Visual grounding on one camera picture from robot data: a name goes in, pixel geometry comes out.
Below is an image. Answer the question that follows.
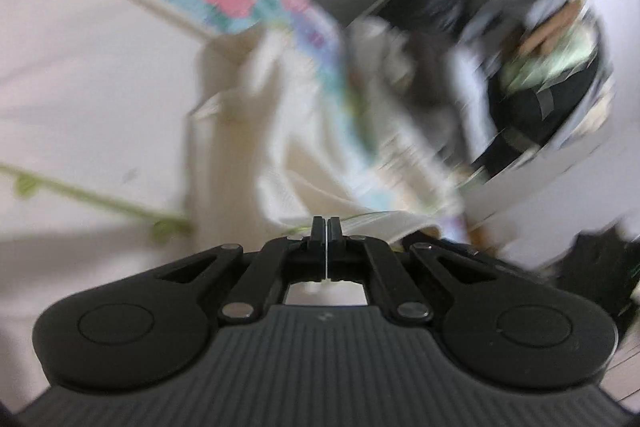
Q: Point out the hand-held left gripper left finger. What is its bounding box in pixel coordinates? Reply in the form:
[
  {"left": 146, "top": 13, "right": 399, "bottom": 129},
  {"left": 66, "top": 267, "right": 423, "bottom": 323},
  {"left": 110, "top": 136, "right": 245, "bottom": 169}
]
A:
[{"left": 155, "top": 216, "right": 327, "bottom": 324}]

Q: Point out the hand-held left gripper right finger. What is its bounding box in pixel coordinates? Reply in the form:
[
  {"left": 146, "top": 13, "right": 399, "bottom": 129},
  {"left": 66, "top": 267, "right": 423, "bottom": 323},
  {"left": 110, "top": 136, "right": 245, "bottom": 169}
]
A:
[{"left": 326, "top": 216, "right": 498, "bottom": 327}]

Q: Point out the cream waffle garment green trim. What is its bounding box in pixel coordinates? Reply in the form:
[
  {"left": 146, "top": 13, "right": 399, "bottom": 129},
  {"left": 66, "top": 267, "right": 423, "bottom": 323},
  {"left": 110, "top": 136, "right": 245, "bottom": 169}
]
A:
[{"left": 0, "top": 0, "right": 466, "bottom": 268}]

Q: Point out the black clothes heap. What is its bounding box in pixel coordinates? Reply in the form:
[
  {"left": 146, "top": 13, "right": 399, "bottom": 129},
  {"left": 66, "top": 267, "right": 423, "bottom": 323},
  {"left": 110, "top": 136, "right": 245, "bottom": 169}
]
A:
[{"left": 482, "top": 67, "right": 603, "bottom": 180}]

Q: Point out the grey folded garment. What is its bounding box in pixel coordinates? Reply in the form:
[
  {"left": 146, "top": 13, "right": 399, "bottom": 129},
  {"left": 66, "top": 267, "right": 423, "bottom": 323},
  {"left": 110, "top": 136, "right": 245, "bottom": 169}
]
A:
[{"left": 400, "top": 32, "right": 468, "bottom": 132}]

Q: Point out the cream padded jacket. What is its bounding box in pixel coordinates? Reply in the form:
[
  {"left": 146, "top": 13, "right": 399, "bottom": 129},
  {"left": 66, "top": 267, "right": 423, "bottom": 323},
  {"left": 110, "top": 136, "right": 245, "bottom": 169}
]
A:
[{"left": 345, "top": 19, "right": 461, "bottom": 178}]

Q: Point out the dark cloth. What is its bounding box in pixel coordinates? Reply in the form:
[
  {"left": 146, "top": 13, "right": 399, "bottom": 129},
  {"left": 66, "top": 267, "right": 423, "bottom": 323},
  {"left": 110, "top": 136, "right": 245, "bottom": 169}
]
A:
[{"left": 555, "top": 227, "right": 640, "bottom": 325}]

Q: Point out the light green hanging garment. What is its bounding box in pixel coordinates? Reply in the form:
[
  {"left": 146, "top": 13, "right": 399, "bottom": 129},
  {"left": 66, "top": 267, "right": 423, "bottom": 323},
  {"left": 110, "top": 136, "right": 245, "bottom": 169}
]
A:
[{"left": 500, "top": 24, "right": 600, "bottom": 90}]

